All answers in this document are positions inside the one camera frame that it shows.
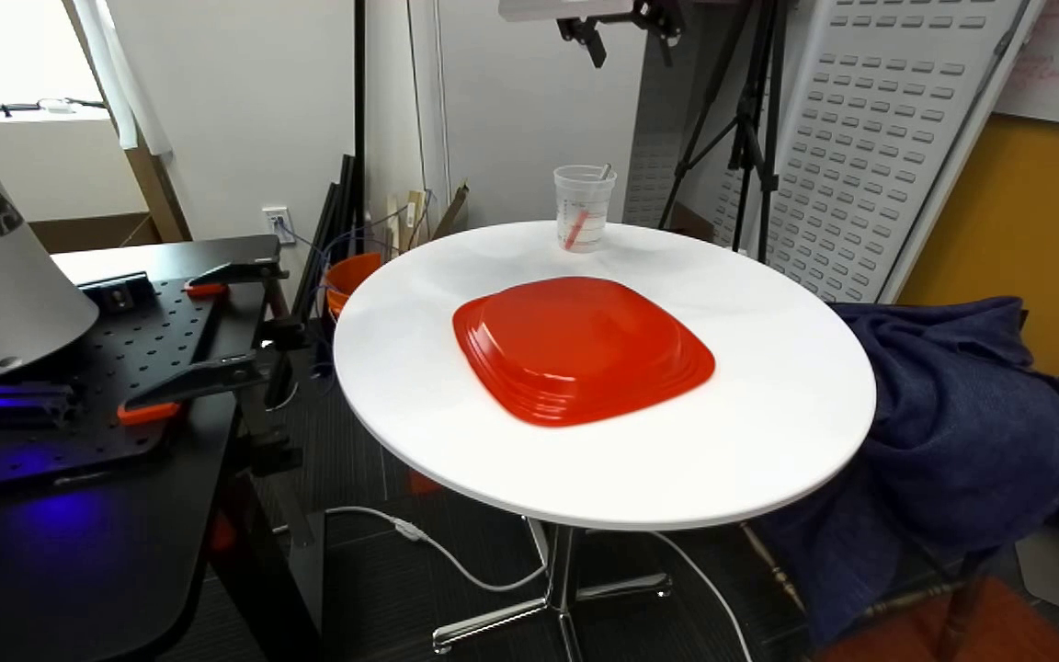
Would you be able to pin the black leaning boards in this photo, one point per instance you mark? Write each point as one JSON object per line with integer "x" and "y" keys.
{"x": 334, "y": 231}

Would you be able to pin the black tripod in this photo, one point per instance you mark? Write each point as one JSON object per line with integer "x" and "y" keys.
{"x": 750, "y": 133}

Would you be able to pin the metal table pedestal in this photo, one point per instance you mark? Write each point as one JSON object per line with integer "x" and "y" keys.
{"x": 562, "y": 588}

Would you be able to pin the orange bucket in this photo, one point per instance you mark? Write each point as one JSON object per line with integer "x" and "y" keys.
{"x": 351, "y": 288}

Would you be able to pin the red square plate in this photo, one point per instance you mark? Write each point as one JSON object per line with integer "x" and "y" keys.
{"x": 580, "y": 351}

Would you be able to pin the navy blue blanket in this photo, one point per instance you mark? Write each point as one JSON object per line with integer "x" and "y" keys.
{"x": 974, "y": 441}

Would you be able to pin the white wall outlet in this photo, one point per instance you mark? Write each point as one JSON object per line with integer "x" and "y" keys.
{"x": 279, "y": 224}

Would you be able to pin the clear plastic cup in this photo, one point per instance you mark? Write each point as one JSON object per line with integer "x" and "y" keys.
{"x": 585, "y": 208}

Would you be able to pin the white pegboard panel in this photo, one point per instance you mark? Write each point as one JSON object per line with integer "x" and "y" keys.
{"x": 899, "y": 133}

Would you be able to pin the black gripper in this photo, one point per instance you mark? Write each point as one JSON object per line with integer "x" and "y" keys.
{"x": 617, "y": 15}

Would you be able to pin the black perforated breadboard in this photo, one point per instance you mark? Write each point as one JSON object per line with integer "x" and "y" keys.
{"x": 148, "y": 353}

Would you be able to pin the bundle of wooden sticks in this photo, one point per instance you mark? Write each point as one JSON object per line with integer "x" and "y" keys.
{"x": 412, "y": 221}

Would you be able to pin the orange marker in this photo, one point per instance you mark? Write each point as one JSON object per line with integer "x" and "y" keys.
{"x": 577, "y": 230}

